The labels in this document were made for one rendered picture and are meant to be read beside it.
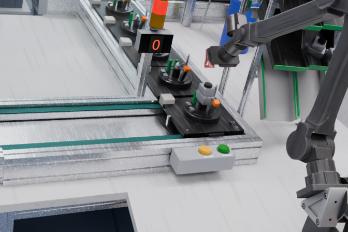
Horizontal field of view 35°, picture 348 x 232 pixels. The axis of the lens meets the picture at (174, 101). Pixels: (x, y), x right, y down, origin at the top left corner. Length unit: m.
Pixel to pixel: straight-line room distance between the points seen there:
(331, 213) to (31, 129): 1.00
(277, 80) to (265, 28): 0.50
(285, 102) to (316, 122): 0.69
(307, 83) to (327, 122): 0.78
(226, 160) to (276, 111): 0.34
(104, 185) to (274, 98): 0.74
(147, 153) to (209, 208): 0.26
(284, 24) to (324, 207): 0.53
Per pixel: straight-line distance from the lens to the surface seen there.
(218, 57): 1.85
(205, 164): 1.83
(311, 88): 2.22
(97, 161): 1.75
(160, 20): 1.89
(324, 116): 1.44
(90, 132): 1.90
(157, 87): 2.14
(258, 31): 1.68
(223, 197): 1.84
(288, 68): 2.01
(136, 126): 1.98
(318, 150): 1.43
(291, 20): 1.59
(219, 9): 3.30
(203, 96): 1.97
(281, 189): 1.96
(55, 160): 1.71
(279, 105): 2.11
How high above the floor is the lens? 1.95
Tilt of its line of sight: 28 degrees down
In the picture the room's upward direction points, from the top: 13 degrees clockwise
